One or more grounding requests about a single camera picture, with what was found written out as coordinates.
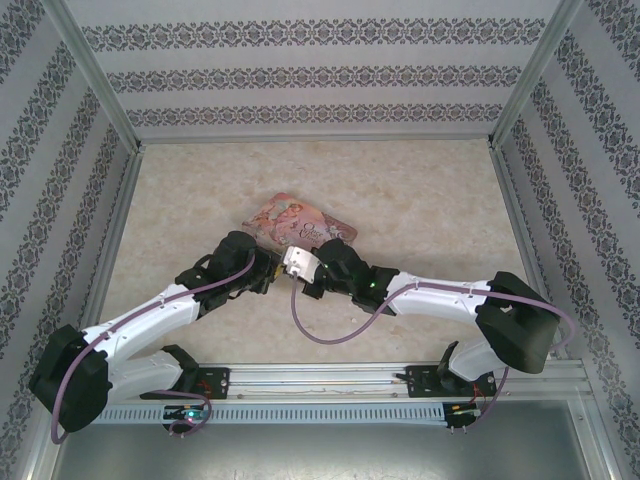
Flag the small circuit board green light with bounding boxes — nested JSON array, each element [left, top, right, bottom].
[[162, 405, 209, 424], [447, 401, 482, 419]]

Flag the grey metal sheet panel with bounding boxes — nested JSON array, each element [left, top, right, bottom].
[[54, 399, 609, 480]]

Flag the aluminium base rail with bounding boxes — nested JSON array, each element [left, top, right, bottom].
[[199, 363, 586, 401]]

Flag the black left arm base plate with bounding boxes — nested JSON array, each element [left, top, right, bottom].
[[172, 365, 232, 401]]

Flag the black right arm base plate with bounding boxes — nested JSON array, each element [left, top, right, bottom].
[[394, 364, 499, 400]]

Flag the white slotted cable duct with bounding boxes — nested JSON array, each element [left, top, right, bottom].
[[92, 402, 451, 426]]

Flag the aluminium frame post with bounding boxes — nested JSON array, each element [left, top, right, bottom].
[[487, 0, 586, 150], [44, 0, 146, 154]]

